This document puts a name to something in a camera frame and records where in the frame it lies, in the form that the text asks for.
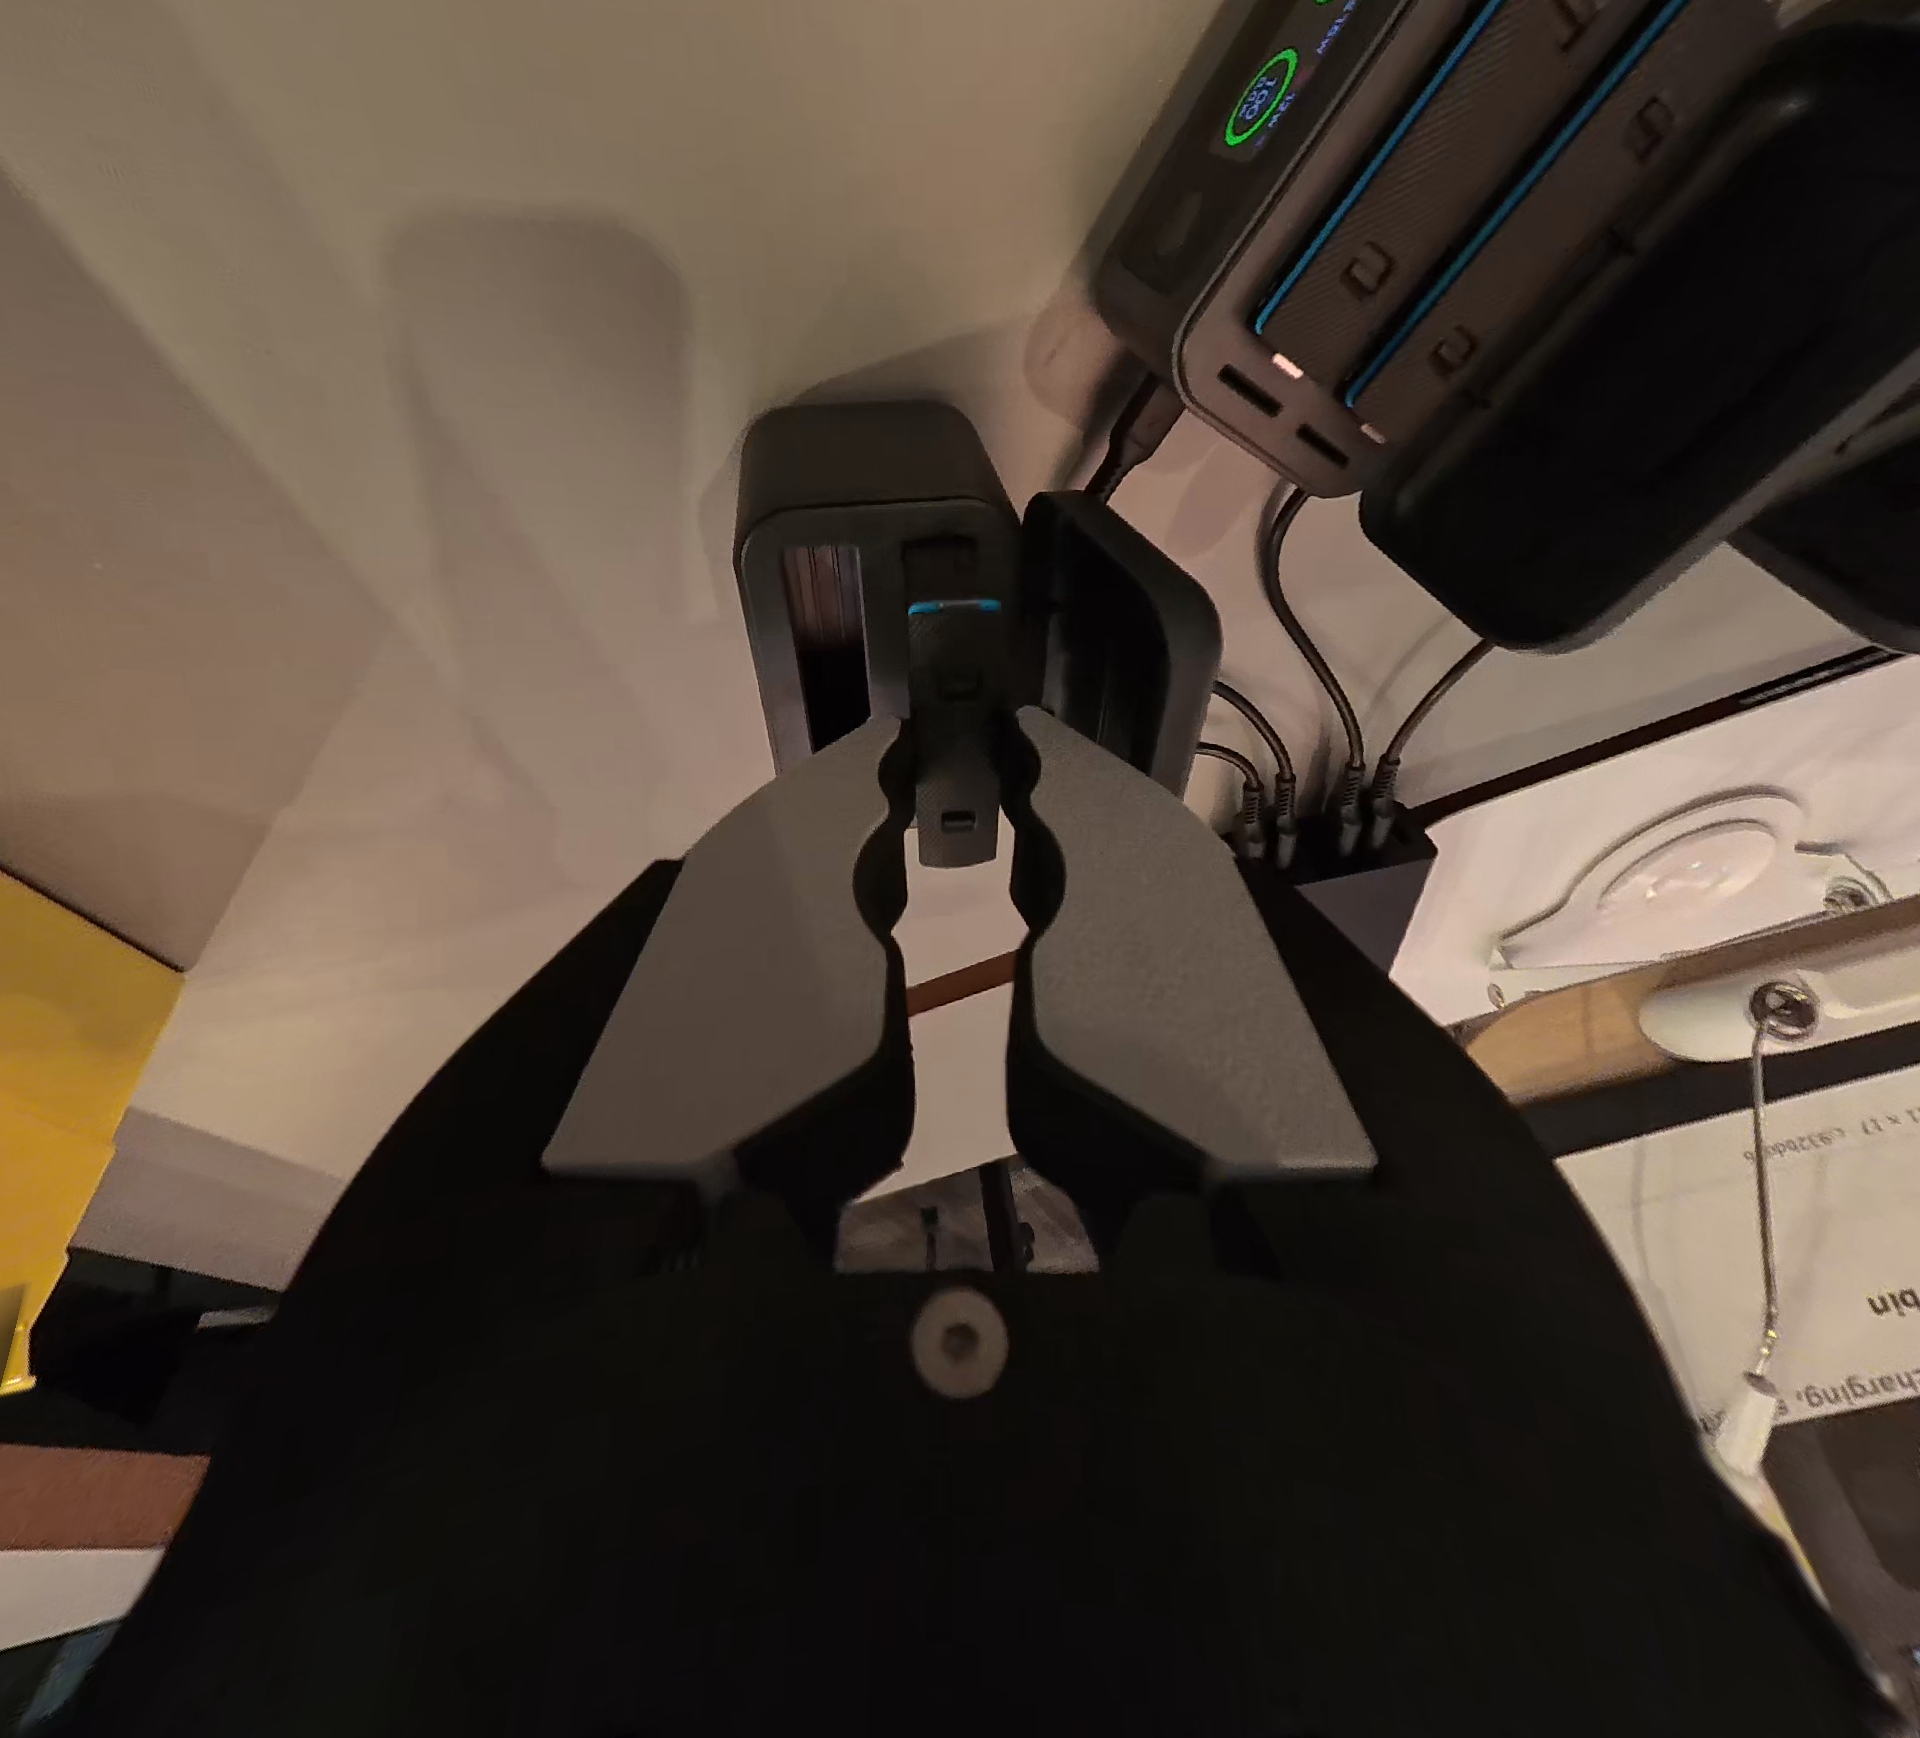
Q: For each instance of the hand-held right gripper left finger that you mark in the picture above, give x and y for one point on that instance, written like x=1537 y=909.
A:
x=720 y=1020

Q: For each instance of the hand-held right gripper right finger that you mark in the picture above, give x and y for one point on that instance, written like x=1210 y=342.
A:
x=1202 y=1020

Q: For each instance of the black battery blue stripe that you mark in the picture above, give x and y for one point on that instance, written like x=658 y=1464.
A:
x=956 y=690
x=1470 y=119
x=1590 y=194

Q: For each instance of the black battery charger case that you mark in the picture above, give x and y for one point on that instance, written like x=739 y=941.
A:
x=1171 y=270
x=840 y=464

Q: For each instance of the yellow plastic bin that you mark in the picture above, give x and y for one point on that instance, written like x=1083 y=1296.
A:
x=78 y=1139

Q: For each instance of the black charging hub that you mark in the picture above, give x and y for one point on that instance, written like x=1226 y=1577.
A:
x=1351 y=886

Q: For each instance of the wooden instruction board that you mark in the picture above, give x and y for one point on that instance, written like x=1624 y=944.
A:
x=1590 y=1034

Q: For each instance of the white clip bar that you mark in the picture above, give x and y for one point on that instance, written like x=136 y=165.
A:
x=1711 y=1024

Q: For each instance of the white base mat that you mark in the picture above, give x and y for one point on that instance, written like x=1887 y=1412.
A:
x=1876 y=808

